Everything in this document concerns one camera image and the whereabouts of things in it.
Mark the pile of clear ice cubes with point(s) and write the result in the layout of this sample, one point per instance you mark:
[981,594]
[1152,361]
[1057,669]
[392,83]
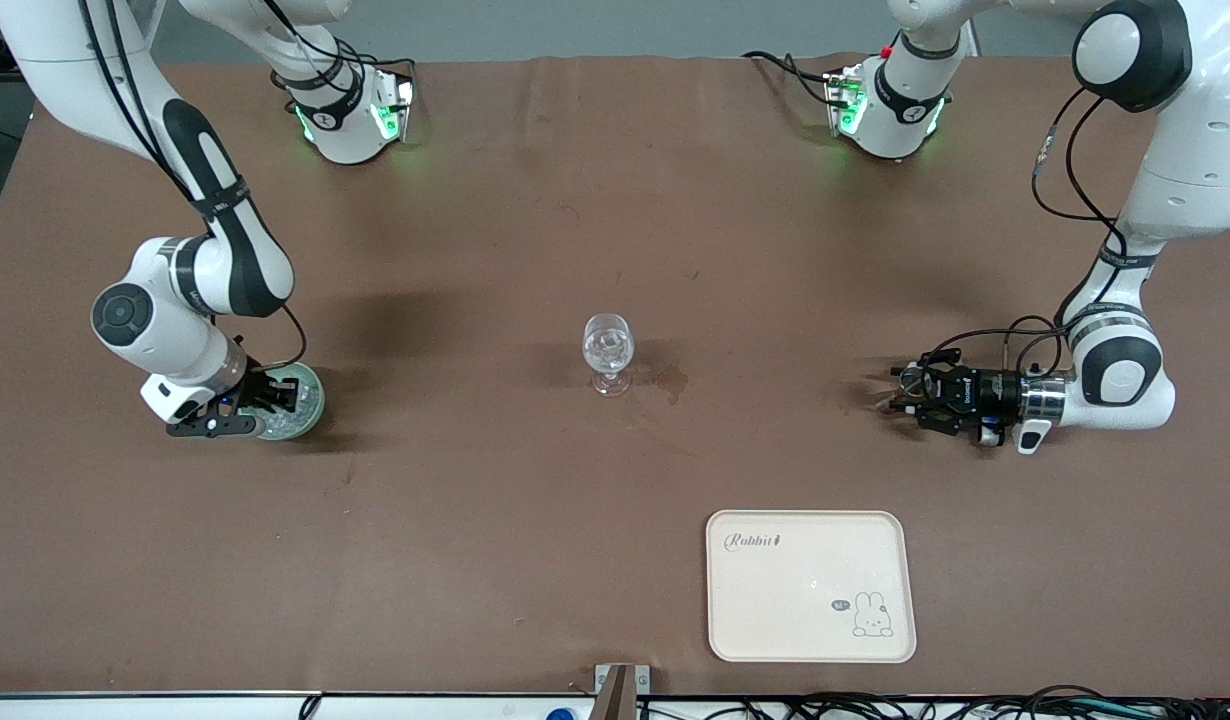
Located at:
[290,426]

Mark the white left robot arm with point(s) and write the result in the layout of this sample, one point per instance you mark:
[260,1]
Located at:
[1195,170]

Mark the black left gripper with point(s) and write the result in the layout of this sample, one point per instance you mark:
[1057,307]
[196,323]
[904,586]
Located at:
[987,391]

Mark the cream rabbit print tray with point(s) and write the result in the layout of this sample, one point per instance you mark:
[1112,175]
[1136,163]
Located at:
[805,600]

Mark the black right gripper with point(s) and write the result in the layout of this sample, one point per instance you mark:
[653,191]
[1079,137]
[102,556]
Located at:
[258,389]

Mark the brown table cover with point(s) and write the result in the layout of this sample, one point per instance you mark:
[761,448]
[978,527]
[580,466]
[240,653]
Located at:
[575,200]

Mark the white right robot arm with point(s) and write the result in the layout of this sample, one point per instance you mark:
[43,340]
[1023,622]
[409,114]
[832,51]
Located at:
[225,250]

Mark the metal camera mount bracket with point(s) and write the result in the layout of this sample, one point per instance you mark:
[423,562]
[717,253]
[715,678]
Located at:
[620,690]

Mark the green ceramic bowl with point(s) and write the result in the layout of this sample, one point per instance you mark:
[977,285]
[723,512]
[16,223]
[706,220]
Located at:
[315,412]

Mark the clear wine glass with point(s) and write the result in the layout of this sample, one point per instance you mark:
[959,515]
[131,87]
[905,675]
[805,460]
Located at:
[608,345]

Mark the steel double jigger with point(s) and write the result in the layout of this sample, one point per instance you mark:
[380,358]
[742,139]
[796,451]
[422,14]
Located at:
[887,405]

